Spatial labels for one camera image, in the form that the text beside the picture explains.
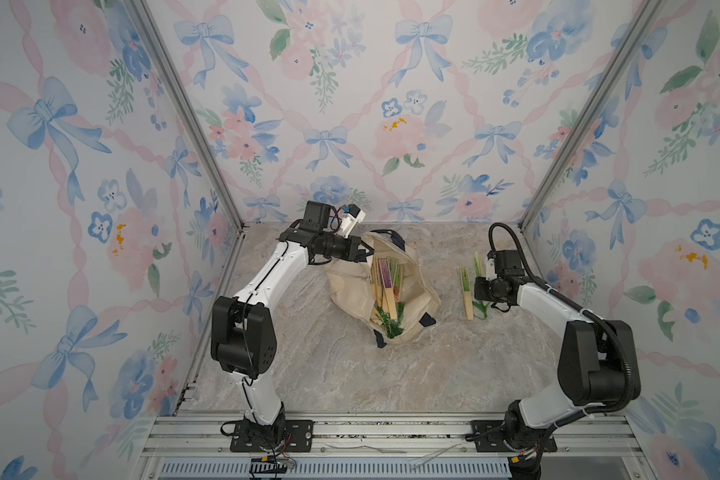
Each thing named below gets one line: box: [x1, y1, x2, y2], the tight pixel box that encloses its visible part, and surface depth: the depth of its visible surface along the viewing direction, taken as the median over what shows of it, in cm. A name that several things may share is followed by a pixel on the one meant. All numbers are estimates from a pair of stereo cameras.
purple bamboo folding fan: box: [378, 258, 398, 320], surface depth 99 cm
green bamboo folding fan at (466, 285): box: [459, 265, 474, 321], surface depth 102 cm
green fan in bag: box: [374, 258, 405, 338], surface depth 94 cm
